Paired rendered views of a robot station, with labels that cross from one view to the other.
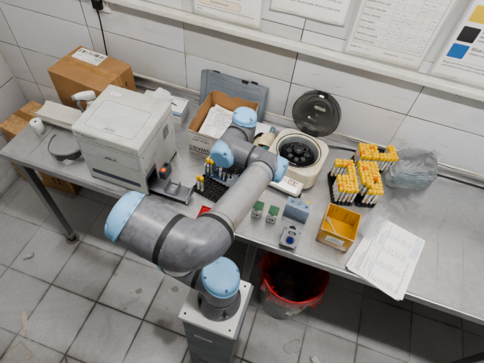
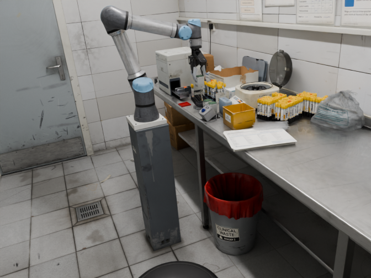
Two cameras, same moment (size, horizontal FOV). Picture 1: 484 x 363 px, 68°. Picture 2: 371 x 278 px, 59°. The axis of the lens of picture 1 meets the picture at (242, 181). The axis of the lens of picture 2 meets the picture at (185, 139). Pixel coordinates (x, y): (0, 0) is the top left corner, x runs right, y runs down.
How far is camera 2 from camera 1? 1.80 m
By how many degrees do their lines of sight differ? 51
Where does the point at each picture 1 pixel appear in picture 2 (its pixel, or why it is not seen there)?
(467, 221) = (358, 149)
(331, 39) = (290, 16)
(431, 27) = not seen: outside the picture
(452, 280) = (290, 160)
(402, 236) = (282, 135)
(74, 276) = not seen: hidden behind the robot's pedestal
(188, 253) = (106, 10)
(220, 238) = (120, 12)
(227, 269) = (146, 80)
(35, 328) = (106, 183)
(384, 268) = (245, 139)
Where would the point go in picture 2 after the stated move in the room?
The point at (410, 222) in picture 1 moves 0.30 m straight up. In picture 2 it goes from (302, 135) to (306, 75)
